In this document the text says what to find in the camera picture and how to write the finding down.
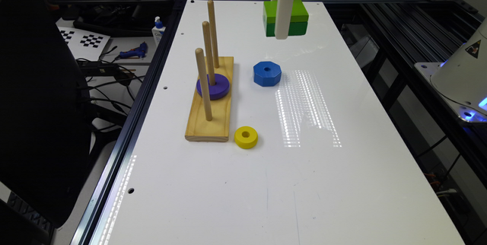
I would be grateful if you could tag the white lotion bottle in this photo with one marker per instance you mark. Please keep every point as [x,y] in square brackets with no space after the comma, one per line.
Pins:
[158,30]

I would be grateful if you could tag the wooden peg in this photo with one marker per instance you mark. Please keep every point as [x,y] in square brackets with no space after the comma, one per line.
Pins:
[213,32]
[208,52]
[203,79]

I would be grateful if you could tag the wooden peg base board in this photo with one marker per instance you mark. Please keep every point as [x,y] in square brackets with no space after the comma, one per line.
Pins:
[198,128]

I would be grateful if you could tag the far wooden peg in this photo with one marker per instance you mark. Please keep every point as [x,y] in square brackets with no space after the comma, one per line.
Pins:
[213,32]

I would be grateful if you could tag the blue octagon block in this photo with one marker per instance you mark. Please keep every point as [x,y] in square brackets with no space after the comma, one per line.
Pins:
[267,74]

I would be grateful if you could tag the green square block with hole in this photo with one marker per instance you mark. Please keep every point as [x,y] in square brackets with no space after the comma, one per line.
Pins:
[298,22]

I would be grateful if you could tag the middle wooden peg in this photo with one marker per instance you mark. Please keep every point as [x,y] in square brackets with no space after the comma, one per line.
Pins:
[208,52]

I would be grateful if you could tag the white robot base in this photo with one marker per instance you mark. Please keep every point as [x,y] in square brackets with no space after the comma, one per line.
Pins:
[461,79]

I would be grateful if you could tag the blue glue gun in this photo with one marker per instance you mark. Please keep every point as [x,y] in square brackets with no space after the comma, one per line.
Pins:
[139,52]

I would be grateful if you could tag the checkerboard calibration sheet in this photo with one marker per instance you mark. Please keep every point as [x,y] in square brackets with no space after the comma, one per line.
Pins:
[84,44]

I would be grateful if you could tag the near wooden peg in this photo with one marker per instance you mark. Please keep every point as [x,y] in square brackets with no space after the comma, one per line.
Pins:
[203,79]

